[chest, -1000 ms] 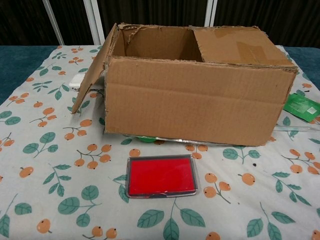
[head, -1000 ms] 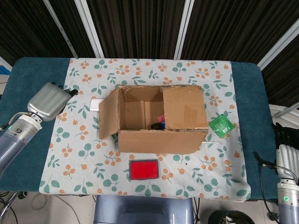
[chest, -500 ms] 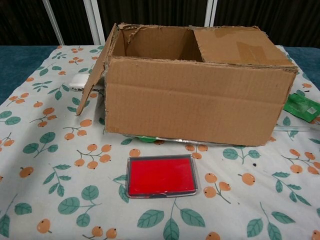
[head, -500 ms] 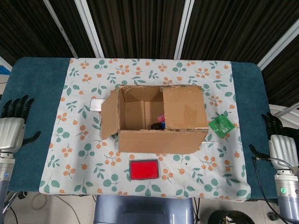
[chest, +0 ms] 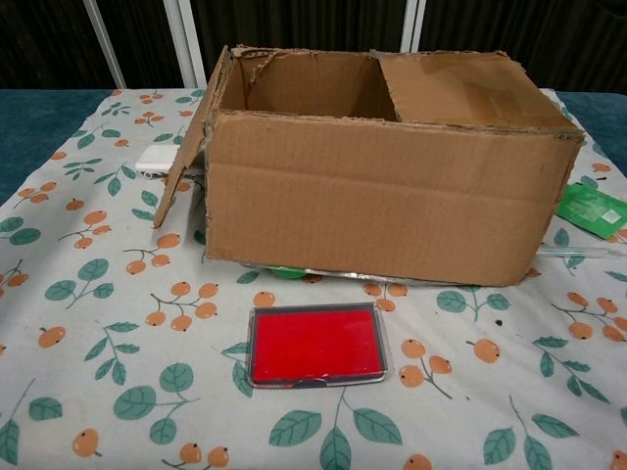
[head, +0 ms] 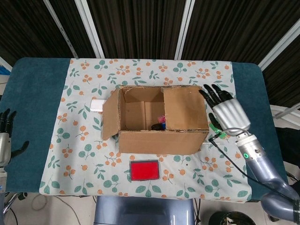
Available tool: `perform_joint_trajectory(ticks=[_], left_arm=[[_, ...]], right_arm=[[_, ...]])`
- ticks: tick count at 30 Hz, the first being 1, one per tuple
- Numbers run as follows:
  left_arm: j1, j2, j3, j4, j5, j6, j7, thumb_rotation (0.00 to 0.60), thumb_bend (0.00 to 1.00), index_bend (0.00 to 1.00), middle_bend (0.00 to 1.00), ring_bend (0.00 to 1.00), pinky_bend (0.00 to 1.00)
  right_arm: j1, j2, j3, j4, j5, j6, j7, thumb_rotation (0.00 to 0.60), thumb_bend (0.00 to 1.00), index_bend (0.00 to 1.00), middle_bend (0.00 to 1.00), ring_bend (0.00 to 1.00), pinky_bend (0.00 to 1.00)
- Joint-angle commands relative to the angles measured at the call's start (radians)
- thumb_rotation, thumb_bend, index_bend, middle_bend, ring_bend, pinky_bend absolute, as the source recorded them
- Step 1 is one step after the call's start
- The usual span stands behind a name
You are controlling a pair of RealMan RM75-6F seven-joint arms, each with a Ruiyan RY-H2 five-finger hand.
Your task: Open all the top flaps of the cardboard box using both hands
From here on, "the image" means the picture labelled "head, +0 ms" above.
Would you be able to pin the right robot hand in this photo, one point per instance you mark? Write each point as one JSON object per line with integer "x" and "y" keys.
{"x": 230, "y": 113}

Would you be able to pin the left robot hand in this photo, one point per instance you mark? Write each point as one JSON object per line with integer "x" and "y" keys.
{"x": 4, "y": 145}

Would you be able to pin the brown cardboard box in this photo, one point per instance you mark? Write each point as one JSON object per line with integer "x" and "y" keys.
{"x": 159, "y": 143}

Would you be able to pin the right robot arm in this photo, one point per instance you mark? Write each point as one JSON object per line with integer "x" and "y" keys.
{"x": 260, "y": 161}

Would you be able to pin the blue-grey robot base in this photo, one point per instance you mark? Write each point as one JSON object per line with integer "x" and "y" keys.
{"x": 143, "y": 211}

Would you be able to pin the green plastic packet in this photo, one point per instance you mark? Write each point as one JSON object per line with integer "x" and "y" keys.
{"x": 218, "y": 131}

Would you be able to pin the teal table cover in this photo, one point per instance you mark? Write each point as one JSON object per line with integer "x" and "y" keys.
{"x": 35, "y": 105}

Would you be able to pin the pink toy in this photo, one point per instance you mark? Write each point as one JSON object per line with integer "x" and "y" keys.
{"x": 161, "y": 119}

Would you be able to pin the black small object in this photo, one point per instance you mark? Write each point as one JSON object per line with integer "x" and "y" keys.
{"x": 156, "y": 127}

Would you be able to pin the white crate with blue contents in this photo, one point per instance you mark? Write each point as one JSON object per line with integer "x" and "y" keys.
{"x": 4, "y": 68}

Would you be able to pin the floral tablecloth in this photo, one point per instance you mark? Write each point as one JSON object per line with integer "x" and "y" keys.
{"x": 82, "y": 164}

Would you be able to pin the white rectangular case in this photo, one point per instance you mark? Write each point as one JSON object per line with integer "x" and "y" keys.
{"x": 97, "y": 105}

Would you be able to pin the red ink pad case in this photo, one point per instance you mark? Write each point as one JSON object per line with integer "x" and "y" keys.
{"x": 144, "y": 170}

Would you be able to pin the black round bin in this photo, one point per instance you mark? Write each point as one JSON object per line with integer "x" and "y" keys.
{"x": 228, "y": 219}

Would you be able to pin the white metal frame post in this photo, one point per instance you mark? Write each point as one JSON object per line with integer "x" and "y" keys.
{"x": 90, "y": 28}
{"x": 184, "y": 28}
{"x": 279, "y": 43}

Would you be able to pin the thin grey frame post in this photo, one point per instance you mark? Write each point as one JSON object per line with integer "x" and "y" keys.
{"x": 61, "y": 29}

